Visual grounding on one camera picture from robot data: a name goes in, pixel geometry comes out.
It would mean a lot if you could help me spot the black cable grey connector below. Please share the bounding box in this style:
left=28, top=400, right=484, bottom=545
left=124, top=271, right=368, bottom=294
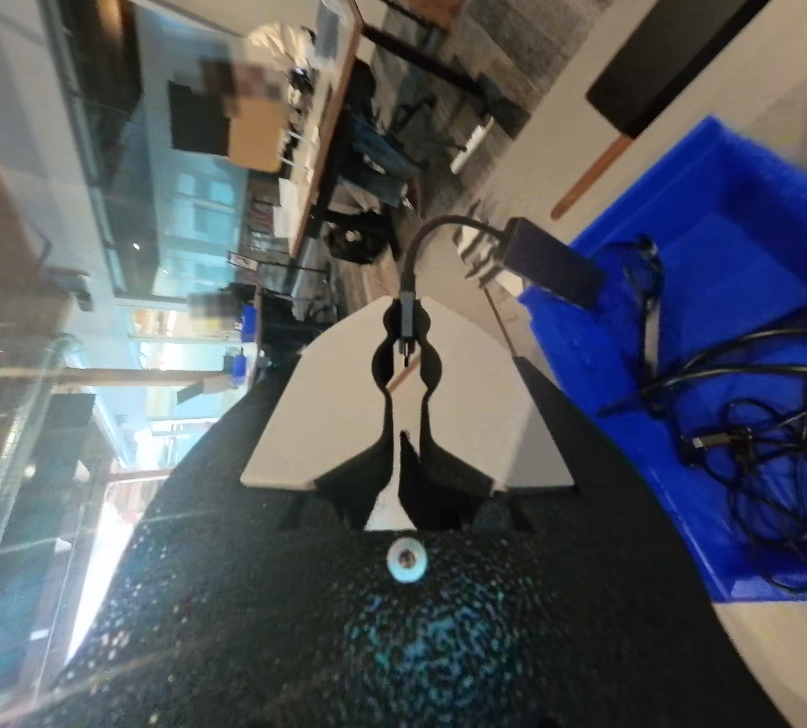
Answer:
left=398, top=215, right=513, bottom=367

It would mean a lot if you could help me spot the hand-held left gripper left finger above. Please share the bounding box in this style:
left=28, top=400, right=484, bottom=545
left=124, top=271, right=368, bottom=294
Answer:
left=240, top=295, right=404, bottom=530

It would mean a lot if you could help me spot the black backpack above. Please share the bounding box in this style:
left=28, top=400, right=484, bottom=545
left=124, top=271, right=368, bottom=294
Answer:
left=323, top=210, right=397, bottom=266

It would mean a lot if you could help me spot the black rectangular pad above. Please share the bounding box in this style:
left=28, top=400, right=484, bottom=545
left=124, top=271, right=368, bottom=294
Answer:
left=585, top=0, right=807, bottom=137

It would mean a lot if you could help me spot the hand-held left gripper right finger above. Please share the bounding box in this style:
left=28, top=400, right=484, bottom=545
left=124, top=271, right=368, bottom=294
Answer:
left=413, top=295, right=576, bottom=530

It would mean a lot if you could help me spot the wooden office table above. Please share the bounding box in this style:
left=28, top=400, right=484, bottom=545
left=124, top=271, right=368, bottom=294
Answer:
left=287, top=0, right=367, bottom=259

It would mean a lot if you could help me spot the thin black tangled cable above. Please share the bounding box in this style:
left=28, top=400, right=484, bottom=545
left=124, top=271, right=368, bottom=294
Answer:
left=680, top=400, right=807, bottom=591

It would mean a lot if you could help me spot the clear plastic container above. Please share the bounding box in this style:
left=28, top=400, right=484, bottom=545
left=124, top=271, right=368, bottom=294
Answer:
left=314, top=0, right=346, bottom=59

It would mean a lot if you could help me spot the brown cardboard box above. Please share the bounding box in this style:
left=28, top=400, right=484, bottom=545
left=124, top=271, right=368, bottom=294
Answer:
left=227, top=98, right=290, bottom=175

